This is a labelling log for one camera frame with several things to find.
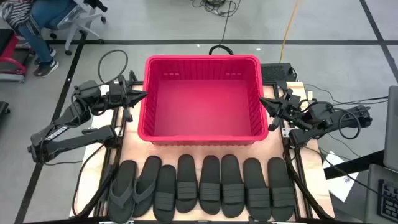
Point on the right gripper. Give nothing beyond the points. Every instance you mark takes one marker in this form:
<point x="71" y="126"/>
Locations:
<point x="278" y="119"/>

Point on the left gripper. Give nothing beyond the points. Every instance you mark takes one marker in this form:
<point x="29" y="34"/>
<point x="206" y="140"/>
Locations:
<point x="127" y="113"/>

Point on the dark grey flip-flop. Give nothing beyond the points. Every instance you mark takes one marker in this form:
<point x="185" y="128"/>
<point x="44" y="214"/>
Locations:
<point x="122" y="193"/>
<point x="146" y="186"/>

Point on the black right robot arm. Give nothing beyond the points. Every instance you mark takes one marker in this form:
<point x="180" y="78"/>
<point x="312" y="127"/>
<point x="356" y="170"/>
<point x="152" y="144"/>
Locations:
<point x="326" y="127"/>

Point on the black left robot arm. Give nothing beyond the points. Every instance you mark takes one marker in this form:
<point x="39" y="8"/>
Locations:
<point x="62" y="143"/>

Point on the red plastic bin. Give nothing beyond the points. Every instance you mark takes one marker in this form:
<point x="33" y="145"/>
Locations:
<point x="202" y="105"/>

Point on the black perforated box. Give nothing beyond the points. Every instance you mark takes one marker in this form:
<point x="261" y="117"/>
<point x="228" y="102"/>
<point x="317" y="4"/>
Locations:
<point x="275" y="73"/>

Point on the blue-seat office chair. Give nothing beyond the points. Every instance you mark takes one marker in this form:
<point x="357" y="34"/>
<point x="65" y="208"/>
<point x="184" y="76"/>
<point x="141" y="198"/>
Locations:
<point x="77" y="21"/>

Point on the black flat bar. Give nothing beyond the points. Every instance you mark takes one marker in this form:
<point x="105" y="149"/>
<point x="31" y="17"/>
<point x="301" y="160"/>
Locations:
<point x="354" y="165"/>

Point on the white paper sheet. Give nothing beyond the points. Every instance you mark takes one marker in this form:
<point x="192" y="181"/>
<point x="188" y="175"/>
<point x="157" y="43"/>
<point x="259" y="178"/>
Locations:
<point x="342" y="186"/>

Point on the person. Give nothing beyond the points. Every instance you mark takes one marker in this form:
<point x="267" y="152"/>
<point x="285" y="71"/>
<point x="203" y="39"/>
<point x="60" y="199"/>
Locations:
<point x="34" y="34"/>

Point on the grey monitor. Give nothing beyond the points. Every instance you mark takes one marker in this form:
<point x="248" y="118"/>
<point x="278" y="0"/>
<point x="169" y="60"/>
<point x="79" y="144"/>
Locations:
<point x="391" y="130"/>

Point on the grey desk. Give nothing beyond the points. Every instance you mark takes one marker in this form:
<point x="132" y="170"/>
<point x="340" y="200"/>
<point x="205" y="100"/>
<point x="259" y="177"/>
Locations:
<point x="371" y="193"/>

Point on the red metal cart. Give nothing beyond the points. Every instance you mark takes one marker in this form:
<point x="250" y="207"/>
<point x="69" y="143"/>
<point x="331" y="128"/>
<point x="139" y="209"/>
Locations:
<point x="11" y="59"/>

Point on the black keyboard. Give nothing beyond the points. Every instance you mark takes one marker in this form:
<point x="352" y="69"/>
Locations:
<point x="388" y="202"/>

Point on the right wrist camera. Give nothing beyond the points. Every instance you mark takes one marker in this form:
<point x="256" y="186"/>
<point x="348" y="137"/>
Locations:
<point x="293" y="104"/>

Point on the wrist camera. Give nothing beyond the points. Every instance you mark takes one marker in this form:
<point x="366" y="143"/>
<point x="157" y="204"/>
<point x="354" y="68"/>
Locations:
<point x="293" y="104"/>
<point x="115" y="92"/>

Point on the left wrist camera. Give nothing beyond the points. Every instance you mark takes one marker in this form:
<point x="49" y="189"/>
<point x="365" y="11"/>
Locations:
<point x="115" y="92"/>

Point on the silver base bracket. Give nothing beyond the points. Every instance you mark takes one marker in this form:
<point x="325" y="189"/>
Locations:
<point x="287" y="132"/>

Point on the black right frame rails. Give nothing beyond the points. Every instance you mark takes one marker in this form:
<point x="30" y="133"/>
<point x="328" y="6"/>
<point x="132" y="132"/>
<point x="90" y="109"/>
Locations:
<point x="289" y="165"/>

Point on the black frame rails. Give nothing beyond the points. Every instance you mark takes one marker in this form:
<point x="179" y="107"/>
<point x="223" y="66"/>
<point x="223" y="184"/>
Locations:
<point x="289" y="165"/>
<point x="109" y="161"/>

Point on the black left frame rails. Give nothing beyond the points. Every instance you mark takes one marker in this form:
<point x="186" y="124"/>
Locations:
<point x="109" y="161"/>

